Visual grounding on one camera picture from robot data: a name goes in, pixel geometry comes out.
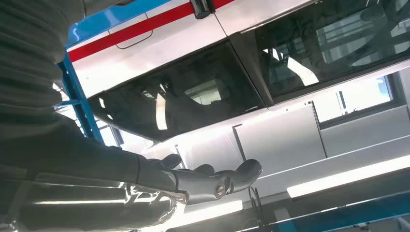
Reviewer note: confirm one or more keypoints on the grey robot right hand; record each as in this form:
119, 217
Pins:
96, 153

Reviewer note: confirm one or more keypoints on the blue metal shelf rack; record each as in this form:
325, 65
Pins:
80, 96

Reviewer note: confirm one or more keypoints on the white car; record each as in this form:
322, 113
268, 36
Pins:
153, 54

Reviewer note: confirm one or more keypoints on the red barrier belt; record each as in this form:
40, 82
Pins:
222, 3

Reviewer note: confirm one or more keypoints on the chrome stanchion post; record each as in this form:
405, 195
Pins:
201, 8

